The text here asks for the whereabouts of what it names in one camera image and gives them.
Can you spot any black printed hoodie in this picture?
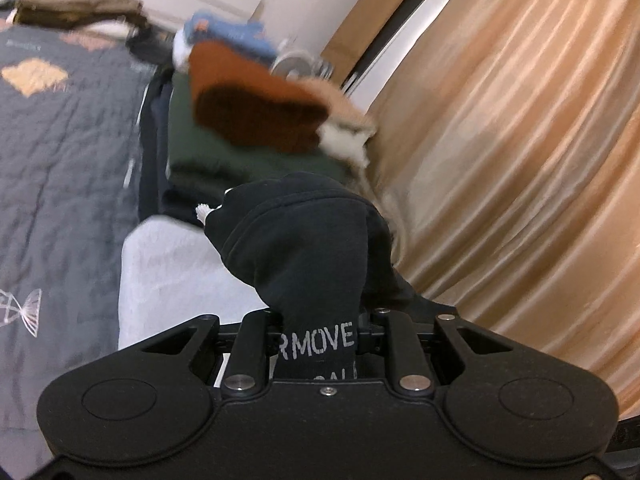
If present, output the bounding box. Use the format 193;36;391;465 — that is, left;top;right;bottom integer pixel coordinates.
202;171;417;382

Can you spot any khaki folded garment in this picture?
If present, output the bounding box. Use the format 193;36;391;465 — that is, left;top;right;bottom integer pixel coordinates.
15;0;144;21

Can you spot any brown folded garment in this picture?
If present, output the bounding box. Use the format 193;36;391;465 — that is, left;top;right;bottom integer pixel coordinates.
10;7;149;32

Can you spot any round metal object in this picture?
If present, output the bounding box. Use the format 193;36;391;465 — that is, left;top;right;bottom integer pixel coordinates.
272;47;334;79

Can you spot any wooden board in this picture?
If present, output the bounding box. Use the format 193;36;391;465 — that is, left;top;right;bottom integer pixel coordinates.
320;0;434;67

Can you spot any beige curtain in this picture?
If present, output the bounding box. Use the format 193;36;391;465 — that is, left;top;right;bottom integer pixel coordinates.
350;0;640;403

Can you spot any grey printed quilt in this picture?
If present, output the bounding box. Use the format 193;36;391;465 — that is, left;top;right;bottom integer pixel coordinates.
0;25;153;431

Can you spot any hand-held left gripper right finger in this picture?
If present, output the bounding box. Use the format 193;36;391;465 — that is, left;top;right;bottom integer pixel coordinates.
356;307;514;402

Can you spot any large white folded garment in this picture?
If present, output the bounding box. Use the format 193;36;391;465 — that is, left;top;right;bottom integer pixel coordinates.
117;215;282;352

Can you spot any row of folded clothes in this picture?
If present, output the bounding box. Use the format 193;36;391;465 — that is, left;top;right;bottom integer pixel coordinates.
135;10;379;227

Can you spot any dark clothes pile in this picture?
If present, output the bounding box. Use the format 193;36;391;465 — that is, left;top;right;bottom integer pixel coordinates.
127;27;174;62

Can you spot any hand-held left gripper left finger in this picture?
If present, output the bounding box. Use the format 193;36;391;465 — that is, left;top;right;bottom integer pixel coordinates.
141;309;284;401

